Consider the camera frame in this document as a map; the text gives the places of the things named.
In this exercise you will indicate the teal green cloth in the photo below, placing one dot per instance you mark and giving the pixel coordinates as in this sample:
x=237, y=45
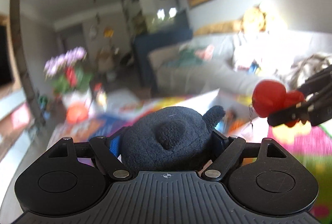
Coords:
x=186, y=58

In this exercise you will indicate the grey covered sofa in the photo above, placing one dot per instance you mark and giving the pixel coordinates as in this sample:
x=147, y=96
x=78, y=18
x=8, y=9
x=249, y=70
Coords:
x=239, y=62

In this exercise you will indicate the black television screen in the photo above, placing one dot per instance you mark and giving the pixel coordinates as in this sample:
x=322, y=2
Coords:
x=6, y=76

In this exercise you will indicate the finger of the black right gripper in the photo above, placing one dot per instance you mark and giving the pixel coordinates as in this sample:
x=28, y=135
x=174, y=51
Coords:
x=315, y=110
x=317, y=82

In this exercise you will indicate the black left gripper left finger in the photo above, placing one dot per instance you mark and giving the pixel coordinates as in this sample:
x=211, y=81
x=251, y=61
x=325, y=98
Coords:
x=107, y=150

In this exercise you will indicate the black plush toy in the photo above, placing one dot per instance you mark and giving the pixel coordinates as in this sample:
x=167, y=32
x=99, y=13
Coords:
x=174, y=138

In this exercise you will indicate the yellow duck plush toy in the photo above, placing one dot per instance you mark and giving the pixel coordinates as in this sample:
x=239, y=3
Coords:
x=253, y=21

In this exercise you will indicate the red lid snack jar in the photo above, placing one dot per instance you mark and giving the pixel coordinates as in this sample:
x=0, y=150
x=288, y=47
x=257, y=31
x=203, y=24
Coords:
x=100, y=95

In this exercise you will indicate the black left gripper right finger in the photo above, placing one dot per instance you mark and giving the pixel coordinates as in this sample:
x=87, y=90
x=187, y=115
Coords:
x=225, y=153

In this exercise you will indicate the purple orchid flower pot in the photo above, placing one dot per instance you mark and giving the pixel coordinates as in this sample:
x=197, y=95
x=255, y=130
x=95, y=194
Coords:
x=71, y=83

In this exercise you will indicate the pink pig plush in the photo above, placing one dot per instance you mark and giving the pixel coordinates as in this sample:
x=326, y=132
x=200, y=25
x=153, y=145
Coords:
x=206, y=53

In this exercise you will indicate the colourful cartoon play mat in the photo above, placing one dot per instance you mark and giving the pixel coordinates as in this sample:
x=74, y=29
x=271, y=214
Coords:
x=268, y=185

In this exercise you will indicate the orange round pumpkin bucket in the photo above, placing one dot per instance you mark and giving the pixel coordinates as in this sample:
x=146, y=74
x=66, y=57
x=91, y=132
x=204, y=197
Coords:
x=76, y=113

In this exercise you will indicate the pink gift bag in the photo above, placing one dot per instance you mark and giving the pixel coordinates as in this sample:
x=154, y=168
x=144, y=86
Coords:
x=20, y=117

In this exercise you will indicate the red doll toy figure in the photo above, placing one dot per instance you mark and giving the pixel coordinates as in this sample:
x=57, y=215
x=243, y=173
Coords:
x=271, y=97

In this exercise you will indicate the mustard yellow pillow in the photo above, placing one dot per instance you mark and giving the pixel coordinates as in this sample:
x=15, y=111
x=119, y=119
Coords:
x=220, y=27

